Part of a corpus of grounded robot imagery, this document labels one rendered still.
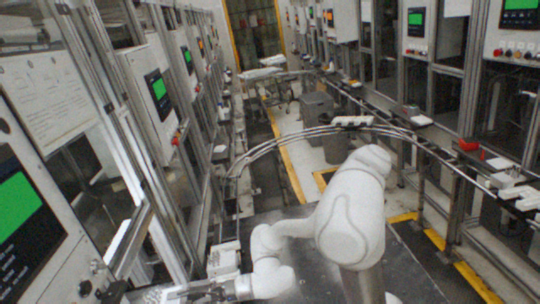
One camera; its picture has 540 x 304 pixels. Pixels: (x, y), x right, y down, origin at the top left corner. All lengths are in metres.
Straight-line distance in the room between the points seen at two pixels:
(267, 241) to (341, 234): 0.62
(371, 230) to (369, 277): 0.16
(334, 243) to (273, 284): 0.57
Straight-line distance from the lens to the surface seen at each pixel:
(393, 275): 1.63
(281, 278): 1.14
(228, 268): 1.46
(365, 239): 0.60
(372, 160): 0.75
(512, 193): 1.93
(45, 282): 0.73
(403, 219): 3.08
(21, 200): 0.68
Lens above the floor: 1.85
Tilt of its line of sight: 30 degrees down
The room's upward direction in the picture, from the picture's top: 10 degrees counter-clockwise
